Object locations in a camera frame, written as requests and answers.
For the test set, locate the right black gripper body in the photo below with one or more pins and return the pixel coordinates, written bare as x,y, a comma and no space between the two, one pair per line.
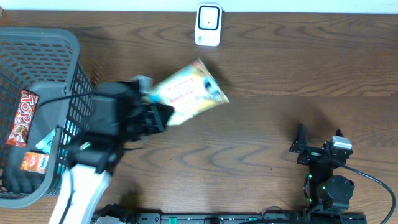
310,155

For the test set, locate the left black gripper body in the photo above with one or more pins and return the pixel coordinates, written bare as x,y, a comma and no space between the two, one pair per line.
131,126

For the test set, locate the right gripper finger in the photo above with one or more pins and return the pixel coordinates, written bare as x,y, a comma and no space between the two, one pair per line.
300,140
339,133

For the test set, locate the large yellow white snack bag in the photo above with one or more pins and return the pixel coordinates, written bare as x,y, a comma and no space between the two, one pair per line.
190,91

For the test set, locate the grey plastic shopping basket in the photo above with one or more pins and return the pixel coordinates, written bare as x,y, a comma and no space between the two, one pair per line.
46,62

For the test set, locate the mint green wipes pack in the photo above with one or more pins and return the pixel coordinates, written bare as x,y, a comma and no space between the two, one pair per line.
45,144

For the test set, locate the small orange snack pack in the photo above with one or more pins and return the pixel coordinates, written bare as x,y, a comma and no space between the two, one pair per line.
35,162

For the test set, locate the red Top snack bar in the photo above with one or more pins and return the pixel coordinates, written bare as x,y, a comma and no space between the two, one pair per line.
23,119

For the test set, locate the teal mouthwash bottle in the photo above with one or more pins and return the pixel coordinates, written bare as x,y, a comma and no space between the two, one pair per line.
69,131

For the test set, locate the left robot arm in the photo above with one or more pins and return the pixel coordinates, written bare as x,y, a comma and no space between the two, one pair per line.
119,115

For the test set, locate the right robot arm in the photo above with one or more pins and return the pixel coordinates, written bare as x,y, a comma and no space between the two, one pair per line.
328,194

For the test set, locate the white barcode scanner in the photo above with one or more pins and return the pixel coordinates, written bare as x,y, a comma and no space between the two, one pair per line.
208,25

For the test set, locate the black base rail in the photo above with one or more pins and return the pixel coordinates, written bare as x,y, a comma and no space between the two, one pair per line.
118,214

